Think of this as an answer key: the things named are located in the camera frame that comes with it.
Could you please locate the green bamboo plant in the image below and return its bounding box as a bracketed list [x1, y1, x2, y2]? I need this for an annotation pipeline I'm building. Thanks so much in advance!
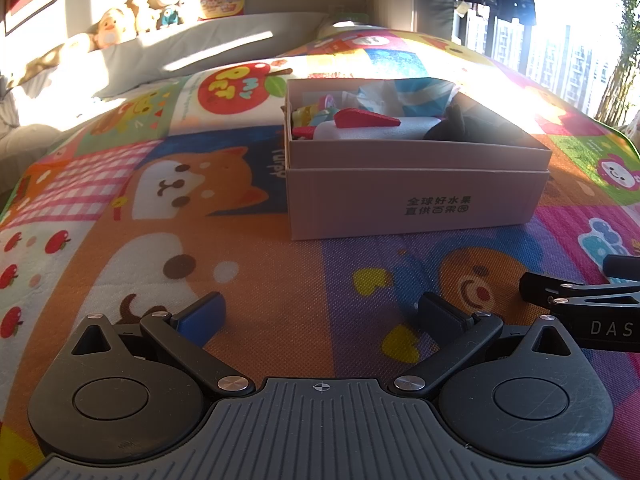
[594, 0, 640, 127]

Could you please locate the black plush cat toy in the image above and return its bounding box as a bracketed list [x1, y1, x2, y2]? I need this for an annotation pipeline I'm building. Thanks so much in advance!
[424, 104, 532, 145]

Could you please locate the pink cardboard box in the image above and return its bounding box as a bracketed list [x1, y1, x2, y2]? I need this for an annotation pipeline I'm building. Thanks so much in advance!
[280, 77, 554, 241]

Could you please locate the colourful printed cartoon mat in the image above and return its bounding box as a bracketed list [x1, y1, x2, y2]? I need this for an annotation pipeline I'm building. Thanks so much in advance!
[0, 26, 640, 480]

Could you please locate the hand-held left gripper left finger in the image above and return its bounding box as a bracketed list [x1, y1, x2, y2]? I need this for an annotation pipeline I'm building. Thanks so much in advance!
[70, 291, 252, 395]

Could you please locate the blue white tissue pack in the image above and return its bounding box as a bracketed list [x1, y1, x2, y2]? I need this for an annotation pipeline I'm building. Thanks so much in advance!
[357, 81, 458, 117]

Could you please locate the yellow duck plush toy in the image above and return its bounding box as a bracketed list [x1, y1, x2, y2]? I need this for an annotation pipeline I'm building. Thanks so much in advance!
[94, 8, 139, 51]

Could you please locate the white plush cat teal outfit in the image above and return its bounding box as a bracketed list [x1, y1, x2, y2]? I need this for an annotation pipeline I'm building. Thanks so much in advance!
[157, 0, 185, 29]

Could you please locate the beige plush toy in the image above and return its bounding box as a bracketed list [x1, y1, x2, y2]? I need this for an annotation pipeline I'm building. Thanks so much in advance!
[125, 0, 162, 34]

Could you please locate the white tube with red cap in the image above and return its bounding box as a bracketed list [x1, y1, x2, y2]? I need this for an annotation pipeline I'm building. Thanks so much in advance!
[291, 116, 443, 142]

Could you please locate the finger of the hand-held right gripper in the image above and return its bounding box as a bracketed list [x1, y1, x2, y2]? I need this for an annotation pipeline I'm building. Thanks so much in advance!
[602, 254, 640, 282]
[519, 271, 640, 312]

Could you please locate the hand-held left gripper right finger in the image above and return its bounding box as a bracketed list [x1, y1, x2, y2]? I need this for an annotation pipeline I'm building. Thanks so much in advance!
[392, 291, 581, 393]

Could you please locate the red wedge toy block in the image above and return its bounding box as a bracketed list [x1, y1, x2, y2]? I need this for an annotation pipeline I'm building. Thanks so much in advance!
[334, 109, 402, 130]

